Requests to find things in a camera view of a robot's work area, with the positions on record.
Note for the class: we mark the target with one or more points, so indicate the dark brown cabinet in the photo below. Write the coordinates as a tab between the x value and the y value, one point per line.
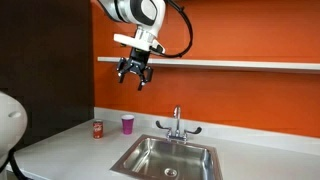
50	66

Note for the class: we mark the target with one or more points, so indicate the stainless steel sink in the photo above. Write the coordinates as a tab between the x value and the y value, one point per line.
156	156

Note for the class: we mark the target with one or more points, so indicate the red soda can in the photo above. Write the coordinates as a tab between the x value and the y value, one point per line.
98	130

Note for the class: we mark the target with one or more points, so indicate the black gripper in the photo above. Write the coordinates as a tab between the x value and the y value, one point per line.
138	60

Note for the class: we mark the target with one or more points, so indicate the white wall shelf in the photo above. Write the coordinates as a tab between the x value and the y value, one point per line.
233	64

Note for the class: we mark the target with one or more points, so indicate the purple plastic cup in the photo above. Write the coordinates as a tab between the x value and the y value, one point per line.
127	125

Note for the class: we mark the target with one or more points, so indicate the white counter backsplash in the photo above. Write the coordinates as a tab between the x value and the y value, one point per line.
266	136

